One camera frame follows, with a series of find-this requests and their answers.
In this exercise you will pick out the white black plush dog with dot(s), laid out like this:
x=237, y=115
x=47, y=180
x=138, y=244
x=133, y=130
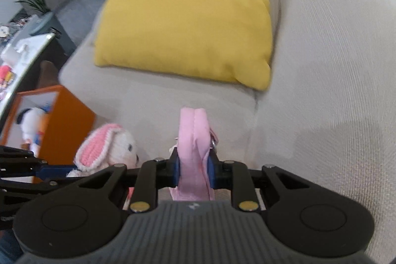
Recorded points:
x=33, y=123

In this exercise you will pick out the yellow cushion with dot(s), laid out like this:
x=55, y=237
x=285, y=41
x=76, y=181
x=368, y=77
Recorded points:
x=220, y=40

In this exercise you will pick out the pink fabric pouch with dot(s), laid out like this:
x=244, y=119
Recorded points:
x=194, y=142

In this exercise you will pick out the orange cardboard box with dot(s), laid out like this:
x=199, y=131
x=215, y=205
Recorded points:
x=69, y=124

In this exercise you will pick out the beige sofa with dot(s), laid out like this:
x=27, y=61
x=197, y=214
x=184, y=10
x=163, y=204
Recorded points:
x=328, y=115

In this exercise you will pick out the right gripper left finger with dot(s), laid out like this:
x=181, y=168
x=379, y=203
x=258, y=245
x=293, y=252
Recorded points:
x=153, y=176

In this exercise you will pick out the marble top coffee table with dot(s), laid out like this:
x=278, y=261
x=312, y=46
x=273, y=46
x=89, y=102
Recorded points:
x=24, y=54

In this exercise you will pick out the white pink crochet bunny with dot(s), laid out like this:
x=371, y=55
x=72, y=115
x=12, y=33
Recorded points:
x=106, y=146

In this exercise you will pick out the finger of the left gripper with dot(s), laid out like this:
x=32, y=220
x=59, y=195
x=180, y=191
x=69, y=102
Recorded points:
x=44, y=172
x=13, y=157

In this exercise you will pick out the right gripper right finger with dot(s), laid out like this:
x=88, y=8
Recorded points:
x=235, y=177

